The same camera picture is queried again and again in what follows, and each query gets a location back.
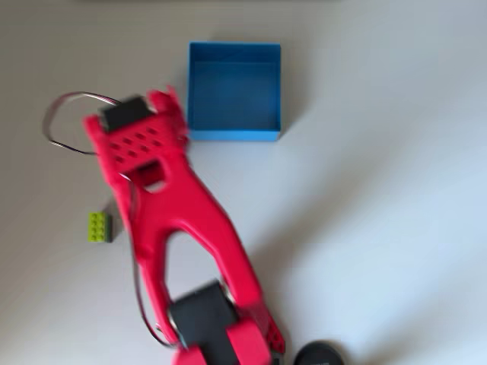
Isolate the black round object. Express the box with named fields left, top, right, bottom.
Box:
left=292, top=340, right=345, bottom=365

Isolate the green lego brick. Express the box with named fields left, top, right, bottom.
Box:
left=88, top=211, right=115, bottom=244

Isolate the black red looped servo cable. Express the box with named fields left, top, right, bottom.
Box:
left=41, top=90, right=123, bottom=156

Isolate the blue box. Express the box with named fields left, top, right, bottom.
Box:
left=185, top=41, right=282, bottom=142

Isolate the thin servo cable along arm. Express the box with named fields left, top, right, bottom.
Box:
left=127, top=177, right=180, bottom=349

